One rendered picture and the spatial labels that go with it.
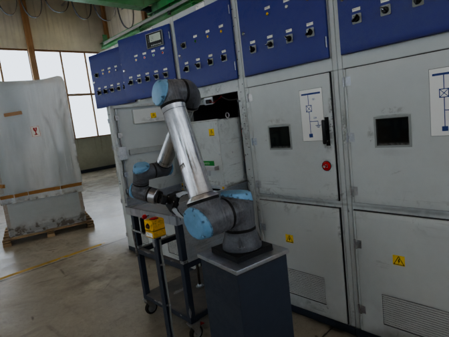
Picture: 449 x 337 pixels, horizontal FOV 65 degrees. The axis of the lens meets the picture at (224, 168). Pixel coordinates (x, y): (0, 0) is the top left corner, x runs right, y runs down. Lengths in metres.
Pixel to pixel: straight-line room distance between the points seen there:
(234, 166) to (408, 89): 1.23
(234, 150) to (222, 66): 0.60
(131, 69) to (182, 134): 1.91
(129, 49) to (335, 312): 2.67
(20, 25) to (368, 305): 13.25
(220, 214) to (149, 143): 1.47
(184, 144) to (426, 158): 1.14
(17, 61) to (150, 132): 11.19
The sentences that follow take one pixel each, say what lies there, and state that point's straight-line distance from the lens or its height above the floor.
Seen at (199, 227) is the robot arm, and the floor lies 0.96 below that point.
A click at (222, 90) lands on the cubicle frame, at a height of 1.59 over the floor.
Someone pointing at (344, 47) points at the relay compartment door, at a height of 1.68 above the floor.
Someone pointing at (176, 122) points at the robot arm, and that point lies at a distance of 1.60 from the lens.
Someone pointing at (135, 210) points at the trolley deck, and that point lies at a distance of 2.55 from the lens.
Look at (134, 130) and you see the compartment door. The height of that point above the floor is 1.38.
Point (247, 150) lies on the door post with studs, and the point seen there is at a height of 1.15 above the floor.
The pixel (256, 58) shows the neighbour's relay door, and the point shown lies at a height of 1.75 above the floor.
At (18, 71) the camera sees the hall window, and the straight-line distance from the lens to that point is 13.80.
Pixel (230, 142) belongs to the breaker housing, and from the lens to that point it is 2.52.
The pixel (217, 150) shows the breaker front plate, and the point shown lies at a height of 1.18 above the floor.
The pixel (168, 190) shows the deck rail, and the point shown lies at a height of 0.89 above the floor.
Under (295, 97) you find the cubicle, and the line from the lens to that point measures 2.23.
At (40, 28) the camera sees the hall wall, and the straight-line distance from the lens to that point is 14.28.
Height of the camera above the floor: 1.39
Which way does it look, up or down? 8 degrees down
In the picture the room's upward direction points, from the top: 7 degrees counter-clockwise
